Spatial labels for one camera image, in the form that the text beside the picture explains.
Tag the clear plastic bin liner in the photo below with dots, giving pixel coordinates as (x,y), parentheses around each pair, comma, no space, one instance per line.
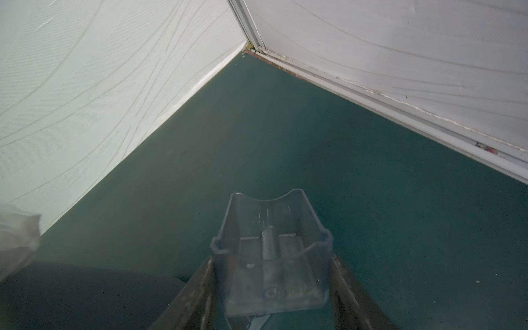
(20,239)

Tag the grey trash bin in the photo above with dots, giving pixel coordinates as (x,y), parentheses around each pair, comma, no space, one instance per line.
(48,295)

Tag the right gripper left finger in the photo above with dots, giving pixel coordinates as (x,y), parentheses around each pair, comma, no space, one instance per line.
(194,306)

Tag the green mat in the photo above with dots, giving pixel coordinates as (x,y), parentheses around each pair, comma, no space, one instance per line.
(438,239)

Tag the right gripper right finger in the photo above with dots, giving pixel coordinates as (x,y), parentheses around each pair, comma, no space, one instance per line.
(352,307)

